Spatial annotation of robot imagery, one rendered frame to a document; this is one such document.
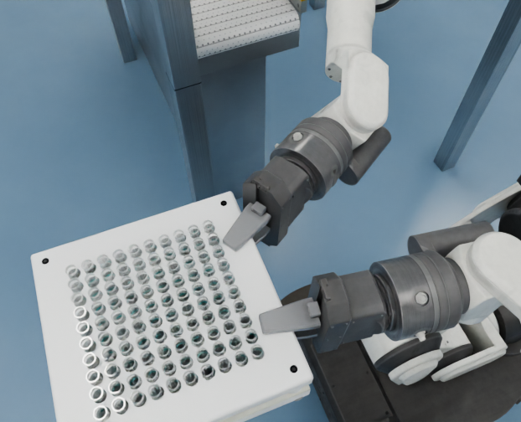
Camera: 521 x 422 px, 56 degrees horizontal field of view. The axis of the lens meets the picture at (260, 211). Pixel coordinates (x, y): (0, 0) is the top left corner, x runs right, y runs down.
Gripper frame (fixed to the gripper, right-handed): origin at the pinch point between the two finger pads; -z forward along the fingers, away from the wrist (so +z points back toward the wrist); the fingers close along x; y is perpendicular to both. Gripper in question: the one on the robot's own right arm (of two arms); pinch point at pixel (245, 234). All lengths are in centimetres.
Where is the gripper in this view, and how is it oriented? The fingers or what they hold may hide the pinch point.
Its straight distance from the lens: 58.9
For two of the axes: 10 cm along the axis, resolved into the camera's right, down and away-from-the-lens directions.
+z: 5.9, -6.7, 4.5
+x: -0.2, 5.4, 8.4
